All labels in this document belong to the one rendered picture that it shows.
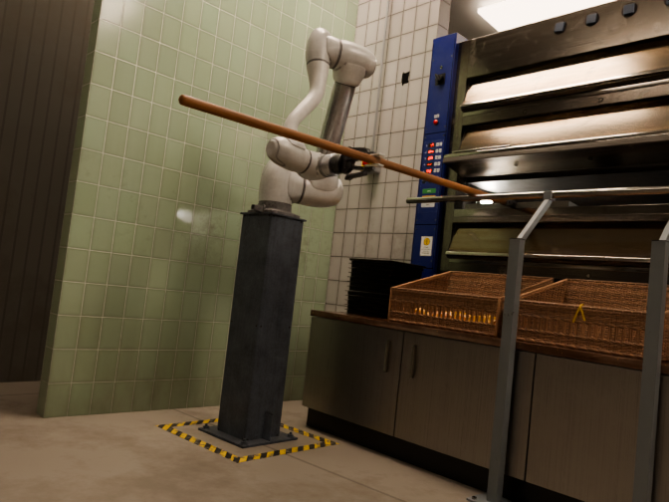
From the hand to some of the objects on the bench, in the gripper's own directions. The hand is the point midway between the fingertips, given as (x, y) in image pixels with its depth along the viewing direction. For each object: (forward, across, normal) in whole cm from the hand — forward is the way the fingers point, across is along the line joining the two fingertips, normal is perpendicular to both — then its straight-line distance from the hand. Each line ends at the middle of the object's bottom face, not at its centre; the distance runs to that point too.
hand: (374, 160), depth 212 cm
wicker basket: (+57, +60, -74) cm, 111 cm away
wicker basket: (-2, +60, -74) cm, 95 cm away
